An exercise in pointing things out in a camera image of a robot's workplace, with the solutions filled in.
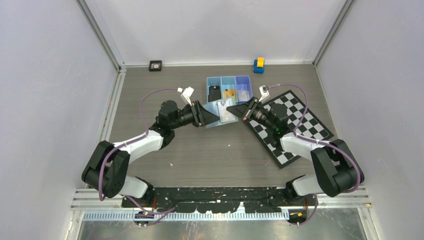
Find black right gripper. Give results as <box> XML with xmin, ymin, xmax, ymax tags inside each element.
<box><xmin>226</xmin><ymin>96</ymin><xmax>276</xmax><ymax>132</ymax></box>

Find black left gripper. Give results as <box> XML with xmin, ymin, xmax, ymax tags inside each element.
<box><xmin>170</xmin><ymin>100</ymin><xmax>220</xmax><ymax>130</ymax></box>

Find mint green card holder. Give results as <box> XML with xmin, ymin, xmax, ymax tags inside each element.
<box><xmin>203</xmin><ymin>97</ymin><xmax>239</xmax><ymax>129</ymax></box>

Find white patterned card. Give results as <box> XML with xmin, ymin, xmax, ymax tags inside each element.
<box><xmin>216</xmin><ymin>98</ymin><xmax>238</xmax><ymax>124</ymax></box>

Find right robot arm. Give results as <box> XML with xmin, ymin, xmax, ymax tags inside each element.
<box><xmin>226</xmin><ymin>97</ymin><xmax>365</xmax><ymax>205</ymax></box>

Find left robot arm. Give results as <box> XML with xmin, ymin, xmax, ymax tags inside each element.
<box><xmin>81</xmin><ymin>100</ymin><xmax>220</xmax><ymax>207</ymax></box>

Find card in purple compartment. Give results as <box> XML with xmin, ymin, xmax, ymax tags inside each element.
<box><xmin>237</xmin><ymin>90</ymin><xmax>251</xmax><ymax>102</ymax></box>

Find orange card in tray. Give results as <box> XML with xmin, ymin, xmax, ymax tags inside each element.
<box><xmin>222</xmin><ymin>88</ymin><xmax>237</xmax><ymax>100</ymax></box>

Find black card in tray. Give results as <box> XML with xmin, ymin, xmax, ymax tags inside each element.
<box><xmin>207</xmin><ymin>85</ymin><xmax>222</xmax><ymax>102</ymax></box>

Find blue three-compartment tray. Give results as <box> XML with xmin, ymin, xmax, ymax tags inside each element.
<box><xmin>206</xmin><ymin>75</ymin><xmax>253</xmax><ymax>104</ymax></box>

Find blue yellow toy block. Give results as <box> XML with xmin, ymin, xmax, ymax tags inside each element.
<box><xmin>253</xmin><ymin>57</ymin><xmax>265</xmax><ymax>74</ymax></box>

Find black white checkerboard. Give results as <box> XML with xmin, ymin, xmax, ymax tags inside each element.
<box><xmin>245</xmin><ymin>90</ymin><xmax>334</xmax><ymax>169</ymax></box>

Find small black square box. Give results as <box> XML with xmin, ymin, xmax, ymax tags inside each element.
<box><xmin>148</xmin><ymin>60</ymin><xmax>163</xmax><ymax>72</ymax></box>

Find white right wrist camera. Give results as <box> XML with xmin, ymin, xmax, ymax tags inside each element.
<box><xmin>258</xmin><ymin>85</ymin><xmax>270</xmax><ymax>104</ymax></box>

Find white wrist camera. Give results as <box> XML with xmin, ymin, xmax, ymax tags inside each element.
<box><xmin>177</xmin><ymin>86</ymin><xmax>194</xmax><ymax>106</ymax></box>
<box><xmin>258</xmin><ymin>85</ymin><xmax>270</xmax><ymax>104</ymax></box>

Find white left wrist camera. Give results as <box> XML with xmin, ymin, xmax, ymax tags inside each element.
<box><xmin>177</xmin><ymin>86</ymin><xmax>194</xmax><ymax>106</ymax></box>

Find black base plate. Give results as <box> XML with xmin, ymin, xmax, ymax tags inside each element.
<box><xmin>121</xmin><ymin>186</ymin><xmax>315</xmax><ymax>214</ymax></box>

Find aluminium frame rail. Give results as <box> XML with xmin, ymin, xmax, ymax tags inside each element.
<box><xmin>70</xmin><ymin>185</ymin><xmax>373</xmax><ymax>211</ymax></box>

